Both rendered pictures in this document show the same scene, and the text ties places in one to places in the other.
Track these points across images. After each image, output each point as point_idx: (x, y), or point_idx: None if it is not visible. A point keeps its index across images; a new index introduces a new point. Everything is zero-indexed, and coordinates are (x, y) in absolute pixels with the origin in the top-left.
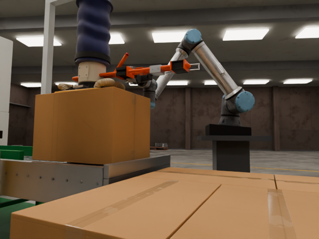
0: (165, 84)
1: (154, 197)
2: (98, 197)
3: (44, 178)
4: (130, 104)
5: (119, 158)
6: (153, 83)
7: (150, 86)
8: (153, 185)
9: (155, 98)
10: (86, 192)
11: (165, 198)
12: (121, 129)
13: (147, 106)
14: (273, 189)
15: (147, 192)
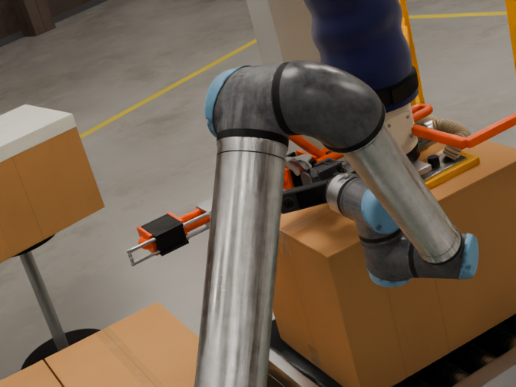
0: (398, 225)
1: (120, 374)
2: (157, 339)
3: None
4: (280, 253)
5: (289, 339)
6: (348, 211)
7: (349, 218)
8: (167, 382)
9: (422, 259)
10: (184, 331)
11: (109, 379)
12: (277, 290)
13: (324, 275)
14: None
15: (140, 372)
